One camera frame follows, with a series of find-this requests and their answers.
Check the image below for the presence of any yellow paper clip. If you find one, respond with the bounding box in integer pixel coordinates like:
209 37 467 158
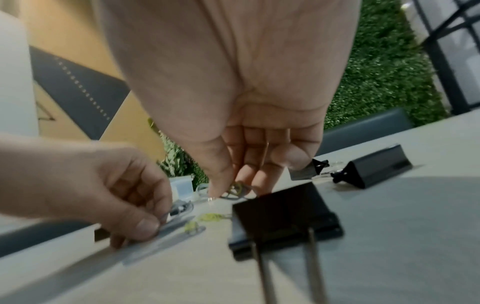
181 221 207 236
196 212 232 223

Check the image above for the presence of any black window frame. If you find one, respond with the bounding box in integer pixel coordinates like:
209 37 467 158
398 0 480 117

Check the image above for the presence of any large black binder clip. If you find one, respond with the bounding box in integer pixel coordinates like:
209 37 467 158
228 181 345 304
330 144 414 190

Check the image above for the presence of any person's left hand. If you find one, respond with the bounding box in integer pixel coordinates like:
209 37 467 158
0 132 174 249

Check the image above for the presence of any white plant pot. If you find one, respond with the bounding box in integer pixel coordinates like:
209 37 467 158
168 175 196 203

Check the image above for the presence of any green hedge wall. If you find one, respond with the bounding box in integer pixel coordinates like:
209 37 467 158
321 0 451 130

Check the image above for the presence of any yellow-grey paper clip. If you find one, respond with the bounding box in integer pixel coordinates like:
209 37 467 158
224 181 257 199

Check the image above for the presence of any person's right hand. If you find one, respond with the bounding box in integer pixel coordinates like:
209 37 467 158
93 0 363 199

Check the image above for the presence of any grey chair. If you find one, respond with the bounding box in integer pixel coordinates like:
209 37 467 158
316 107 416 157

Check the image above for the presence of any green potted plant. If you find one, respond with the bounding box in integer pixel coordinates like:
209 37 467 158
147 118 199 179

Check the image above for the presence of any medium black binder clip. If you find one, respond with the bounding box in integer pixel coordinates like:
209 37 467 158
289 158 344 181

